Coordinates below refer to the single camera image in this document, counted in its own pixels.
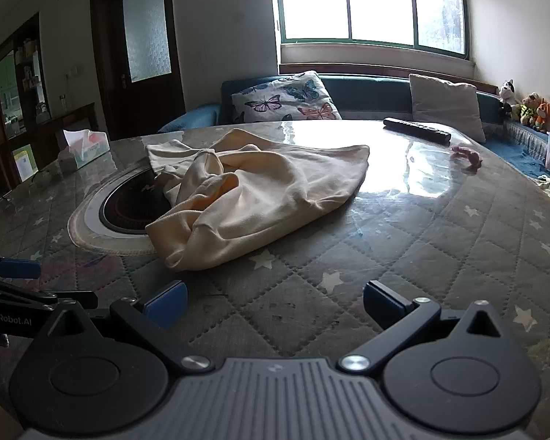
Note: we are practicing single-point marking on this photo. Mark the orange plush toy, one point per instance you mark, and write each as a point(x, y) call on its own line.
point(543, 113)

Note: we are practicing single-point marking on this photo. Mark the tissue box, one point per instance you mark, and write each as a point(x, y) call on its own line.
point(85, 149)

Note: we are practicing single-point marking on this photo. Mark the plain grey pillow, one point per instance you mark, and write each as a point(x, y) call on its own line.
point(447, 103)

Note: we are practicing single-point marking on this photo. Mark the dark wooden cabinet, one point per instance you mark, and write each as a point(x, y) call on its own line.
point(9, 114)

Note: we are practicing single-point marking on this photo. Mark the black white cow plush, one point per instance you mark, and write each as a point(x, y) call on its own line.
point(508, 98)

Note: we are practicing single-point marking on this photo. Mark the tan plush toy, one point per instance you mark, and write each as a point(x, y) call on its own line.
point(529, 109)

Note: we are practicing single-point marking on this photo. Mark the dark wooden door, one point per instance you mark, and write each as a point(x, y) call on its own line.
point(110, 101)

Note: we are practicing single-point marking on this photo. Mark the blue corner sofa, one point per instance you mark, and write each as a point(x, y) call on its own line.
point(371, 96)

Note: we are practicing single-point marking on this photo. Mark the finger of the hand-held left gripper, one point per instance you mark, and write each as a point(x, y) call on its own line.
point(16, 268)
point(41, 297)

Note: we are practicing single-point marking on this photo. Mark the butterfly print pillow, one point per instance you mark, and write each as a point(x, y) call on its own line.
point(284, 98)

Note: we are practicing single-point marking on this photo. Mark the round built-in table cooker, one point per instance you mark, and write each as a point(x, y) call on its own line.
point(119, 206)

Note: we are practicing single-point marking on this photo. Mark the black remote control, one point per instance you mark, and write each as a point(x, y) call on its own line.
point(417, 129)

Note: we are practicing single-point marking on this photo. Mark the yellow green paper sheet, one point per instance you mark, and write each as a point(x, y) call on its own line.
point(25, 162)

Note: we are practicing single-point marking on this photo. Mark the green framed window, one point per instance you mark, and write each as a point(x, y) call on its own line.
point(371, 4)

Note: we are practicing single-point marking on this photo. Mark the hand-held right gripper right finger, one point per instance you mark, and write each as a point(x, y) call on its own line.
point(380, 305)

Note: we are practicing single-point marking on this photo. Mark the cream shirt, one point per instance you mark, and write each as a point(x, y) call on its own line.
point(266, 192)

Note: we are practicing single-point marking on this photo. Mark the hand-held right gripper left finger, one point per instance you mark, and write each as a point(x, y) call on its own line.
point(167, 305)

